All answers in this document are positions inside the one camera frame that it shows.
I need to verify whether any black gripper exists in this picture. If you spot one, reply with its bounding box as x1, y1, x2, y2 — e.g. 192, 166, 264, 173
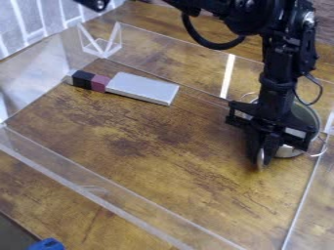
226, 101, 316, 165

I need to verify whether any spoon with yellow handle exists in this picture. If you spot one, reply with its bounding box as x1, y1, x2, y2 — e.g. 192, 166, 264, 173
256, 148, 265, 171

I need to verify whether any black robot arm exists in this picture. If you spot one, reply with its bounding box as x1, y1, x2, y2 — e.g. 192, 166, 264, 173
162, 0, 319, 165

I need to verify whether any silver metal pot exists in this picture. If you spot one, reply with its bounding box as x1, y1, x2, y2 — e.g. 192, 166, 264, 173
237, 92, 329, 159

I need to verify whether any blue object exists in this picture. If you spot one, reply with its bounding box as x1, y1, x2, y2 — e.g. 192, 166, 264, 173
27, 238, 66, 250

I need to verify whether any black cable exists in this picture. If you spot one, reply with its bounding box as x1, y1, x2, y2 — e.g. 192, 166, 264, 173
182, 13, 248, 51

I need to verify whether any clear acrylic triangular bracket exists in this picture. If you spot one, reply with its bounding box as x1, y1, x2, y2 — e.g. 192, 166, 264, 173
78, 23, 124, 59

